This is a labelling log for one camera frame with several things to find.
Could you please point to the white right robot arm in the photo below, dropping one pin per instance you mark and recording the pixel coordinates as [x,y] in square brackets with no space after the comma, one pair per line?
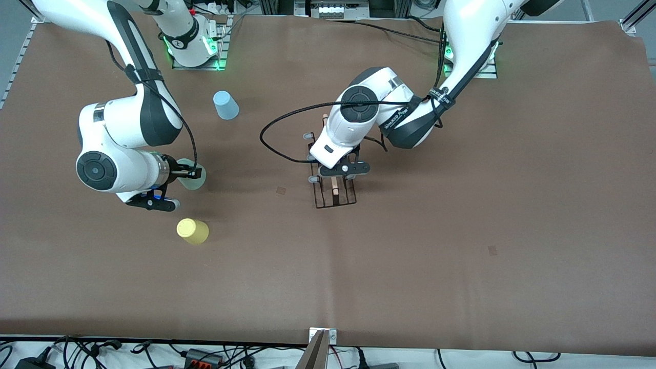
[118,123]

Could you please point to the grey control device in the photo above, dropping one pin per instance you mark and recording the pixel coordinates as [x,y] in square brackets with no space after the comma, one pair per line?
[333,9]

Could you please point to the black power adapter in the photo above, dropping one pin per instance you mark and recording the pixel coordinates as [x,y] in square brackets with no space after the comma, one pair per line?
[33,364]

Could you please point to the yellow plastic cup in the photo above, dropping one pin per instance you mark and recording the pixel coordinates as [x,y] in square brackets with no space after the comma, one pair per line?
[193,231]

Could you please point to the white power strip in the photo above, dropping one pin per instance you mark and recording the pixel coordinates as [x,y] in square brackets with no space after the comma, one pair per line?
[220,6]

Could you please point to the grey camera stand post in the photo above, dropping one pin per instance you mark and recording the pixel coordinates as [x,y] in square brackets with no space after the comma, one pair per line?
[313,356]

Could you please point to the brown table cover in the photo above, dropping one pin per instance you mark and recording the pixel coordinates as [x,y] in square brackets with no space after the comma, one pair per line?
[359,266]

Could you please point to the perforated aluminium rail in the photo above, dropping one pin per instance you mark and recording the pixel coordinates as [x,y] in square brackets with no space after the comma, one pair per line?
[15,66]

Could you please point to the left arm aluminium base plate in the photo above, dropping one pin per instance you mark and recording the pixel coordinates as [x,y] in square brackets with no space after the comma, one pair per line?
[487,76]

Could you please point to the black box orange levers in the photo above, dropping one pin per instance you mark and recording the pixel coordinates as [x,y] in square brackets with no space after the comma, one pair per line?
[202,359]

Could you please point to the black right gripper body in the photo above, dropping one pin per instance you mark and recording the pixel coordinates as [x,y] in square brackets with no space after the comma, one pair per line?
[179,170]

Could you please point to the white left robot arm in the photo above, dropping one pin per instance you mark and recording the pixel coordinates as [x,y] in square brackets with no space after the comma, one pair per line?
[410,118]

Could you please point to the right arm aluminium base plate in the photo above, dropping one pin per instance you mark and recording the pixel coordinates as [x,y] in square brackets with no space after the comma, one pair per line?
[223,46]

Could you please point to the pale green plastic cup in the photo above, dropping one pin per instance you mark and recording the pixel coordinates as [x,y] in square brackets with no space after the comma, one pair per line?
[197,183]

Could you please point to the light blue plastic cup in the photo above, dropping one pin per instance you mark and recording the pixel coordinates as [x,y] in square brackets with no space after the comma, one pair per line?
[226,106]

